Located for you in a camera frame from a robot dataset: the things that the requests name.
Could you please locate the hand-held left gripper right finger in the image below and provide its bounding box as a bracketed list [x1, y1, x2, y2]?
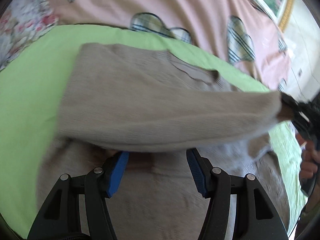
[186, 149, 288, 240]

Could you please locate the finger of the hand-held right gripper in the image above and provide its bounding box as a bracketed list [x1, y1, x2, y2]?
[281, 93, 304, 122]

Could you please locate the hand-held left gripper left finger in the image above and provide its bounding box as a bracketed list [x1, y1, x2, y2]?
[27, 151, 130, 240]

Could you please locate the beige knit sweater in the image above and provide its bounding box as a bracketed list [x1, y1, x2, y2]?
[35, 42, 292, 240]

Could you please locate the person's right hand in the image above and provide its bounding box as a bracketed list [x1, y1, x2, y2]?
[296, 133, 318, 181]

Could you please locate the green bed sheet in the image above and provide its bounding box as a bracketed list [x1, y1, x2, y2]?
[0, 24, 309, 238]

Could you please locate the pink quilt with plaid hearts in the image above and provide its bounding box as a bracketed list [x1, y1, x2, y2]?
[47, 0, 293, 93]

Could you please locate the floral ruffled pillow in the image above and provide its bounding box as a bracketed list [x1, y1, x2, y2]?
[0, 0, 60, 71]

